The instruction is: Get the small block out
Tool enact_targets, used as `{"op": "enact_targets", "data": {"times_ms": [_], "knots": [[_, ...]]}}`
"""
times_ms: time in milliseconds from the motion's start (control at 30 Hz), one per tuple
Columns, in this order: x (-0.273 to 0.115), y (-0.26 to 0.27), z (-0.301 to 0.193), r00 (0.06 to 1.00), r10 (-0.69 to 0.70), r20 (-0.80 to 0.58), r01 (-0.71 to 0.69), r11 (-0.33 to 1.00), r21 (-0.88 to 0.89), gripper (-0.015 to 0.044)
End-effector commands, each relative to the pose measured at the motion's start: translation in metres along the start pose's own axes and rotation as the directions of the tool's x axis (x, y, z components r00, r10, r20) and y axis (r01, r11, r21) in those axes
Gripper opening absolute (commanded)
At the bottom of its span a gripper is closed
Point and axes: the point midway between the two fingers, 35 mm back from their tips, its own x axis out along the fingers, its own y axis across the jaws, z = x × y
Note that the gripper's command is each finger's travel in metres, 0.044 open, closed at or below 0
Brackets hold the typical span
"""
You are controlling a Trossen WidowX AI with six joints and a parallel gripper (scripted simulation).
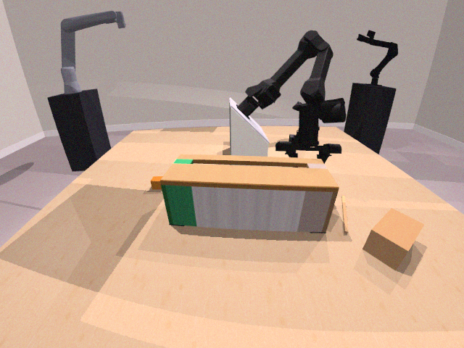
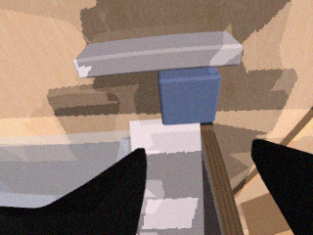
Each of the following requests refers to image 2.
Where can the blue cube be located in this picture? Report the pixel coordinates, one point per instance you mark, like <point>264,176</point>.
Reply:
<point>188,96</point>

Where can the tan cube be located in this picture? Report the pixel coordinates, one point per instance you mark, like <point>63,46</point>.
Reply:
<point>263,217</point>

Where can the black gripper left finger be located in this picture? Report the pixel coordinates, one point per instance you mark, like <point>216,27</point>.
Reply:
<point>110,204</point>

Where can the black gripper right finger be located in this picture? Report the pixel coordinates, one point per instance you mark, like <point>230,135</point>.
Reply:
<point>288,174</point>

